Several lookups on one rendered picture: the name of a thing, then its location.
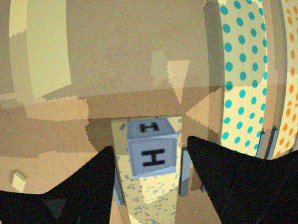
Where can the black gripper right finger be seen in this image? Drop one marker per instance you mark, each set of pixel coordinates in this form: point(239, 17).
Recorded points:
point(241, 187)

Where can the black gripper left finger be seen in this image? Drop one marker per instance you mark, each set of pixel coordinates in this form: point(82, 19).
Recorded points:
point(84, 198)

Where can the grey-blue cube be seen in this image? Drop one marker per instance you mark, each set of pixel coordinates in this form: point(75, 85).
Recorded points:
point(152, 147)

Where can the orange polka-dot strip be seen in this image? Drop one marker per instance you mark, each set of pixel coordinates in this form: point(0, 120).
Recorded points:
point(287, 120)

